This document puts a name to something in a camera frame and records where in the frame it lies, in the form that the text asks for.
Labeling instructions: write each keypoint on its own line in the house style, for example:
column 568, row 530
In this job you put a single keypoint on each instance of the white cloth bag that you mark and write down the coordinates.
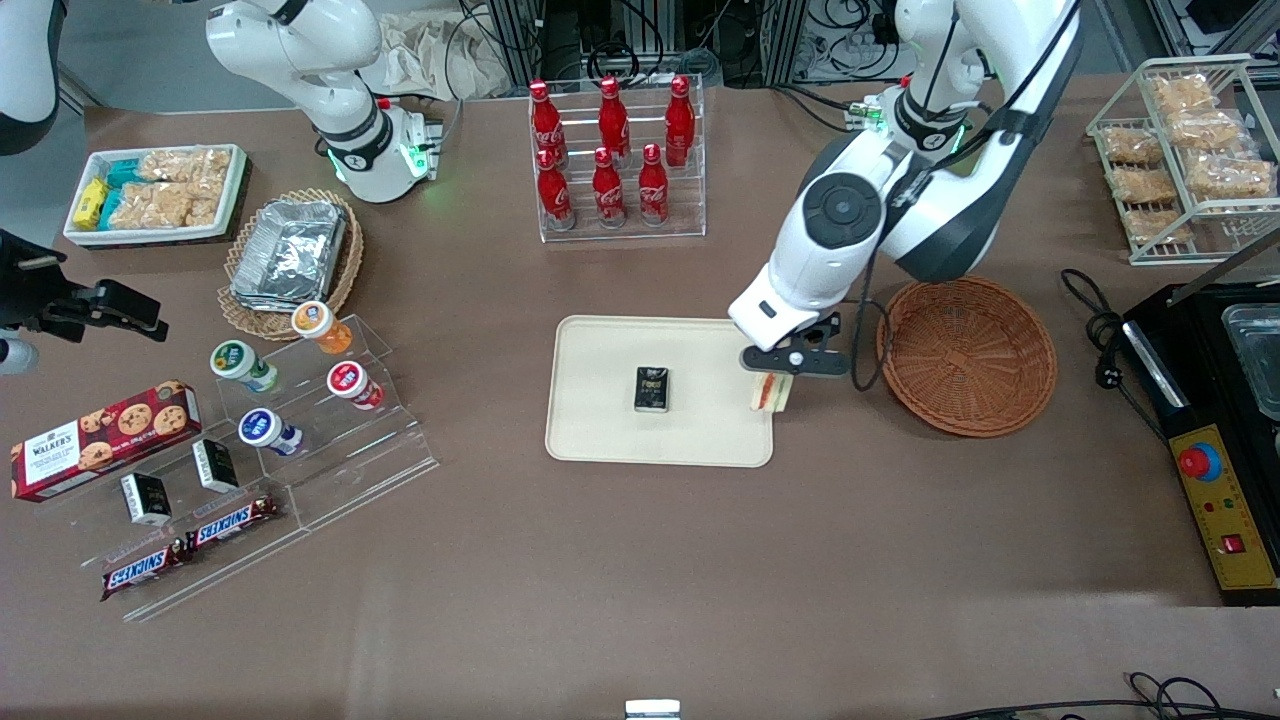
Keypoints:
column 430, row 55

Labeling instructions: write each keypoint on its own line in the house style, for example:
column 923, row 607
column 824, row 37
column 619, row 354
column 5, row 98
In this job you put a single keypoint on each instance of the black appliance with yellow panel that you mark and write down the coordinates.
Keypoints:
column 1190, row 380

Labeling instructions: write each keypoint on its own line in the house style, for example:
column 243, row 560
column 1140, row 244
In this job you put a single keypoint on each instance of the teal snack pack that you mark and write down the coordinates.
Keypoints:
column 122, row 173
column 112, row 208

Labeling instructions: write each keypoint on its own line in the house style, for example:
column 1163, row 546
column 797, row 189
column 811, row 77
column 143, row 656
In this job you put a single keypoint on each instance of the yellow snack pack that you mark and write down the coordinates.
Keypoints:
column 90, row 203

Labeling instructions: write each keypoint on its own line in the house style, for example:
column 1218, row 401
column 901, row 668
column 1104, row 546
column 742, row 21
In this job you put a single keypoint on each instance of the red lid gum jar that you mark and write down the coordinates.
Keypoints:
column 348, row 380

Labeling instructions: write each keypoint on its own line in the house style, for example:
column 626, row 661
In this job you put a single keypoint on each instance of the aluminium frame equipment rack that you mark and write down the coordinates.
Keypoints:
column 740, row 40

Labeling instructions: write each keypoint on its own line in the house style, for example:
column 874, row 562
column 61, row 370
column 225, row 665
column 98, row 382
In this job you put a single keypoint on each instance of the light wicker basket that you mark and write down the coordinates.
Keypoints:
column 345, row 270

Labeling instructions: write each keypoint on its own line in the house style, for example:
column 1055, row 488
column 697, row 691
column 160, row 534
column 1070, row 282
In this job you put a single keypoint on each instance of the red Walkers cookie box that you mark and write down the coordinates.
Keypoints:
column 100, row 440

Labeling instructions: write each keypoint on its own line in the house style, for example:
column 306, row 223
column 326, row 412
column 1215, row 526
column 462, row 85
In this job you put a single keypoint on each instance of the Snickers chocolate bar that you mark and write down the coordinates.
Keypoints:
column 140, row 570
column 232, row 522

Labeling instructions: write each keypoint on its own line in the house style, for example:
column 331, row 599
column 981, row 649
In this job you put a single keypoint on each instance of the brown wicker basket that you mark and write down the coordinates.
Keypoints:
column 965, row 355

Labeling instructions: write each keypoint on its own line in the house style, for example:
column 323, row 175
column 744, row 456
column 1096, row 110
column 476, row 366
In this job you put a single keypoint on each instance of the small white device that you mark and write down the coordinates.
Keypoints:
column 652, row 710

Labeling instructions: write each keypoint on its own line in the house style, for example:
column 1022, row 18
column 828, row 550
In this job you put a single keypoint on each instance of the metal pan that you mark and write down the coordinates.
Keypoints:
column 1258, row 355

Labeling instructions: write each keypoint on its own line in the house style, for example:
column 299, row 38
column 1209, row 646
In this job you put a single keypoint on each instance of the clear acrylic bottle rack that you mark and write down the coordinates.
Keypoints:
column 690, row 200

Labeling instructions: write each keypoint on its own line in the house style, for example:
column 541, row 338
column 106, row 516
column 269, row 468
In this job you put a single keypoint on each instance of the triangle sandwich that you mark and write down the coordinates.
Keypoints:
column 770, row 393

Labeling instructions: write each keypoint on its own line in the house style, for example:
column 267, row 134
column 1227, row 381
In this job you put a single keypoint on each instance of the small black white box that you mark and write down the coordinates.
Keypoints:
column 215, row 465
column 146, row 498

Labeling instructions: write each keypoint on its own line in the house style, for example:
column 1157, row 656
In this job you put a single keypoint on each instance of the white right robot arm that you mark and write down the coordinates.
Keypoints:
column 300, row 40

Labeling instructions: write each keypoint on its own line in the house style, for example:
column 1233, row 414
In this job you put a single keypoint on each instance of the orange lid gum jar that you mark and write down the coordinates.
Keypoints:
column 314, row 320

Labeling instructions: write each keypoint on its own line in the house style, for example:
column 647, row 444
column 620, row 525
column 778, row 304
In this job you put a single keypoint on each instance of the blue lid gum jar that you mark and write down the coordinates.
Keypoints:
column 262, row 428

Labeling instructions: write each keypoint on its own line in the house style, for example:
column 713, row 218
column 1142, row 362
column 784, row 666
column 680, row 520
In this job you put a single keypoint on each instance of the clear acrylic stepped display stand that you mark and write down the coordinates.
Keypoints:
column 350, row 460

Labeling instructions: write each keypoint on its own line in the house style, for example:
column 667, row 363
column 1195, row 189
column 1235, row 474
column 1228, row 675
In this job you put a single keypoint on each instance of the white snack tray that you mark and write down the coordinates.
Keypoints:
column 235, row 190

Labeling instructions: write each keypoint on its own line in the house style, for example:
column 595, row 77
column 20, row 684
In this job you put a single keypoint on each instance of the red emergency stop button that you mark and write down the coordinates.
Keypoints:
column 1200, row 462

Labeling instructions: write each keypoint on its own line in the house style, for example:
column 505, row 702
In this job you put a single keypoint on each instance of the green lid gum jar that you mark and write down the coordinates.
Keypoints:
column 233, row 360

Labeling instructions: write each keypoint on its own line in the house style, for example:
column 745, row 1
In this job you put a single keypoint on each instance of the cream rectangular tray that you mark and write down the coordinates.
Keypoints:
column 600, row 400

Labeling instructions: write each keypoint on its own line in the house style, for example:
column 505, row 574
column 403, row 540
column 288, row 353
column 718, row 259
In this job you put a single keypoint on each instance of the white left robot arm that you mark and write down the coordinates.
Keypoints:
column 930, row 40

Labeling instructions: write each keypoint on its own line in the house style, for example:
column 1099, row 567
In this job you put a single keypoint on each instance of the clear rice cracker bag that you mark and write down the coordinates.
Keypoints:
column 165, row 205
column 185, row 165

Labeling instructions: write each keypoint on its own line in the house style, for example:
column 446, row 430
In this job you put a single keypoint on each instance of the black card box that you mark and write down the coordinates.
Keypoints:
column 653, row 390

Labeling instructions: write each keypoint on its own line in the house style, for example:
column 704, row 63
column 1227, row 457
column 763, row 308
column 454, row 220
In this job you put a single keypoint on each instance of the red cola bottle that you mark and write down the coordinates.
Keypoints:
column 607, row 190
column 553, row 195
column 612, row 118
column 653, row 188
column 543, row 120
column 680, row 118

